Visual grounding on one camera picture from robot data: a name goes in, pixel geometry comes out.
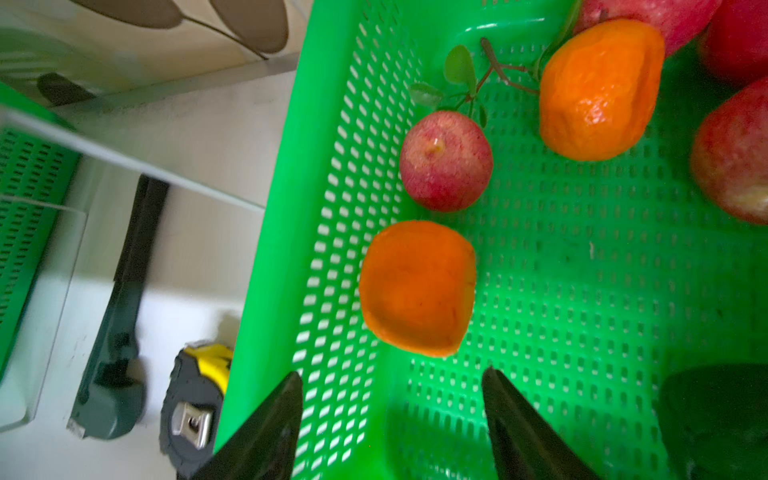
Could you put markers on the white wooden two-tier shelf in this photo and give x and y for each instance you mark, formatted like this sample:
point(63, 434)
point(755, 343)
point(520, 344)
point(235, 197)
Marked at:
point(76, 142)

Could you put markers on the black tape measure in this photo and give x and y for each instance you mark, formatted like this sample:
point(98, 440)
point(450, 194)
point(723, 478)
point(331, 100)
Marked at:
point(192, 405)

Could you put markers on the small orange tangerine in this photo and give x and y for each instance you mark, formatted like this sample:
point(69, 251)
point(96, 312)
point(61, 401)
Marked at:
point(599, 90)

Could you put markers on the left green vegetable basket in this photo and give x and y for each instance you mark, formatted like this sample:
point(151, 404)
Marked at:
point(35, 178)

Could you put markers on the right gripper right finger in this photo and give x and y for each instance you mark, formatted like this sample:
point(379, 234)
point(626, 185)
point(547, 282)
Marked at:
point(524, 445)

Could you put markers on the dark green pipe wrench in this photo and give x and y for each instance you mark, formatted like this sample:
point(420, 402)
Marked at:
point(109, 402)

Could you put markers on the green fruit basket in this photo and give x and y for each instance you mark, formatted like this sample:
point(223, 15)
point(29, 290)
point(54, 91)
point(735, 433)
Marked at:
point(596, 280)

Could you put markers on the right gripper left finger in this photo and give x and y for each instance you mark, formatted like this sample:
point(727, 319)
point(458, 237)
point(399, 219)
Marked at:
point(264, 447)

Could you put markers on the red apple left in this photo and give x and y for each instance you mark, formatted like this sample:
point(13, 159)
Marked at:
point(446, 162)

